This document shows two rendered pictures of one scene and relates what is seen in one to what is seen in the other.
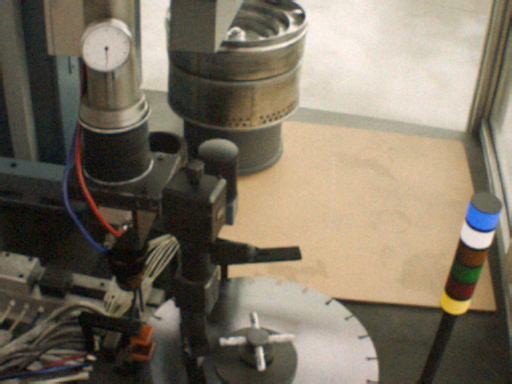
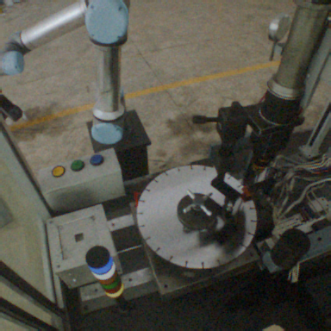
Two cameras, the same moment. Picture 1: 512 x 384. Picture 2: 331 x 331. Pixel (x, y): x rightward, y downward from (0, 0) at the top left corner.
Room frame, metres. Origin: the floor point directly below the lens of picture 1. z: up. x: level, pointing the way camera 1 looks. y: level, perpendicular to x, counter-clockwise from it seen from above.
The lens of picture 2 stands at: (0.92, -0.28, 1.63)
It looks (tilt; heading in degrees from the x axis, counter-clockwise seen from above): 51 degrees down; 162
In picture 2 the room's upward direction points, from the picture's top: 8 degrees counter-clockwise
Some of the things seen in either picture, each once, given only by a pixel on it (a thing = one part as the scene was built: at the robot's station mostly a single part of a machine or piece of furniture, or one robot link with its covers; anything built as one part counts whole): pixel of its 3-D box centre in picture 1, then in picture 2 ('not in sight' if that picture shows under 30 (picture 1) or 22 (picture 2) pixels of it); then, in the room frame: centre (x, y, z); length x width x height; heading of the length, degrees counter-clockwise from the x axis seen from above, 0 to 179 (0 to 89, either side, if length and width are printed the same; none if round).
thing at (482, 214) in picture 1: (484, 211); (99, 259); (0.69, -0.30, 1.14); 0.05 x 0.04 x 0.03; 172
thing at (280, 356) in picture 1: (256, 355); (196, 209); (0.59, -0.01, 0.96); 0.11 x 0.11 x 0.03
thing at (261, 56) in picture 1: (233, 84); not in sight; (1.37, 0.06, 0.93); 0.31 x 0.31 x 0.36
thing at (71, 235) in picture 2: not in sight; (84, 247); (0.48, -0.34, 0.82); 0.18 x 0.18 x 0.15; 82
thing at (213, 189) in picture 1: (195, 240); (228, 139); (0.57, 0.06, 1.17); 0.06 x 0.05 x 0.20; 73
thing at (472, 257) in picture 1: (472, 247); (105, 271); (0.69, -0.30, 1.08); 0.05 x 0.04 x 0.03; 172
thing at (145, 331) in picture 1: (116, 338); (257, 190); (0.61, 0.18, 0.95); 0.10 x 0.03 x 0.07; 82
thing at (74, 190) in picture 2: not in sight; (83, 182); (0.23, -0.26, 0.82); 0.28 x 0.11 x 0.15; 82
